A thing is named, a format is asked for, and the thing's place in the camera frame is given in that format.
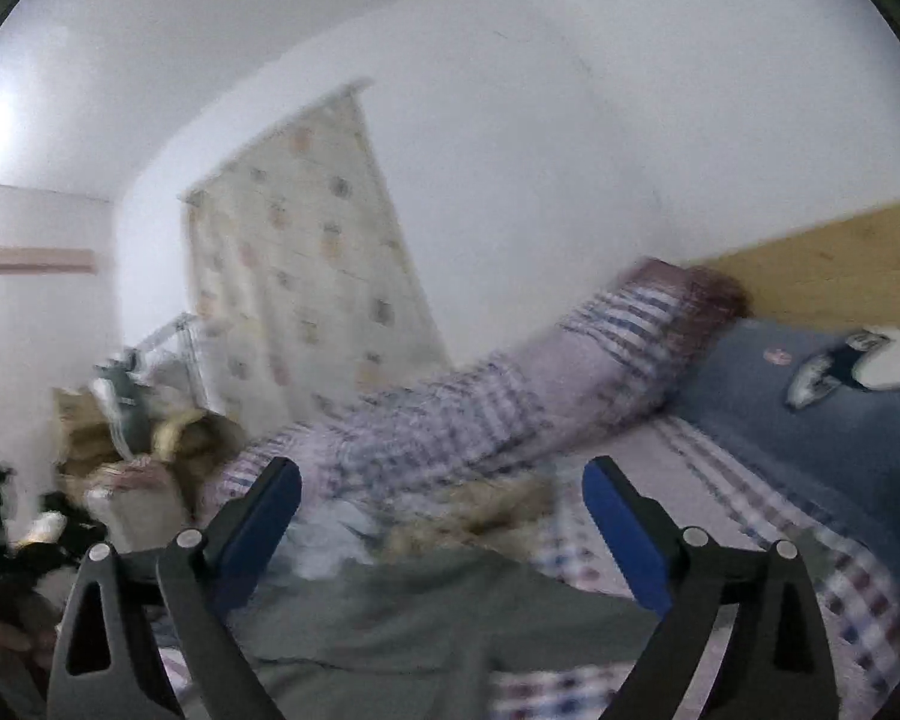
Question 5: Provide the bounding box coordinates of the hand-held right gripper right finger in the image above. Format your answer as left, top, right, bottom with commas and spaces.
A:
581, 456, 841, 720

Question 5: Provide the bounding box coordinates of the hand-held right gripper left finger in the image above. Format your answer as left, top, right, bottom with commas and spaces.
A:
49, 457, 302, 720

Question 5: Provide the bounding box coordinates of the grey-green garment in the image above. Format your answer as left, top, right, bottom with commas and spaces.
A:
225, 546, 665, 720

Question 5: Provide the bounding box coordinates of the person's left hand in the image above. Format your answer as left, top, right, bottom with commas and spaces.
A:
0, 613, 55, 674

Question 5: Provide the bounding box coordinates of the light blue garment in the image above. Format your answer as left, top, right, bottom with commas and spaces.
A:
281, 501, 391, 580

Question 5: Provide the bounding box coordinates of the brown cardboard box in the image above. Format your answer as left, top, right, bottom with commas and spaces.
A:
150, 409, 246, 497
51, 386, 115, 467

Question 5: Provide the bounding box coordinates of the beige garment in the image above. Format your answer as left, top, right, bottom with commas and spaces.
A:
381, 478, 560, 557

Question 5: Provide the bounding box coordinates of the black metal rack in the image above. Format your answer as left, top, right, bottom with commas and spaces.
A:
129, 313, 212, 407

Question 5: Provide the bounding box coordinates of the checkered bed sheet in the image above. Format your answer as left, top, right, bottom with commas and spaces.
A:
157, 420, 900, 720

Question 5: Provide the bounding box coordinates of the checkered purple quilt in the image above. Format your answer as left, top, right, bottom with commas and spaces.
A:
202, 259, 751, 530

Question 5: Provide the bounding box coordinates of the blue cartoon pillow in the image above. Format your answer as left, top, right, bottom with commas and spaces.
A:
667, 319, 900, 567

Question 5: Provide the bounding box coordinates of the pineapple print curtain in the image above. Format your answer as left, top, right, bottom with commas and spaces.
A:
180, 81, 452, 421

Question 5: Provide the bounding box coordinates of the wooden headboard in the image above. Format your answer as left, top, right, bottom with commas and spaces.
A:
690, 195, 900, 332

